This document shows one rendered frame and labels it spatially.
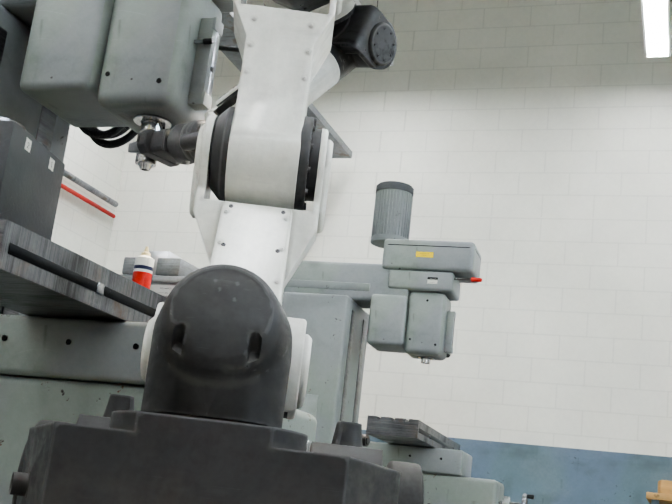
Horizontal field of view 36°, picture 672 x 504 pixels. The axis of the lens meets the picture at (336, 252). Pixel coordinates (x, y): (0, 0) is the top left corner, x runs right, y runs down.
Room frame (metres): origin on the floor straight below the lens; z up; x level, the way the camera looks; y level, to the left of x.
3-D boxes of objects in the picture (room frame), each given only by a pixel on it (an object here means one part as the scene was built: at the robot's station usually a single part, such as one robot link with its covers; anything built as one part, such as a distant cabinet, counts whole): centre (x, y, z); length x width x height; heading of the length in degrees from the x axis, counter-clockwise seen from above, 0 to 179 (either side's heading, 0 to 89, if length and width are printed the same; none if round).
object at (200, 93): (2.13, 0.34, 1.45); 0.04 x 0.04 x 0.21; 70
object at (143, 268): (2.13, 0.40, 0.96); 0.04 x 0.04 x 0.11
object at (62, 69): (2.23, 0.62, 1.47); 0.24 x 0.19 x 0.26; 160
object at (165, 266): (2.29, 0.34, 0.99); 0.15 x 0.06 x 0.04; 158
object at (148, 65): (2.17, 0.45, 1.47); 0.21 x 0.19 x 0.32; 160
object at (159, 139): (2.11, 0.37, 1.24); 0.13 x 0.12 x 0.10; 142
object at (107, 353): (2.17, 0.44, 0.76); 0.50 x 0.35 x 0.12; 70
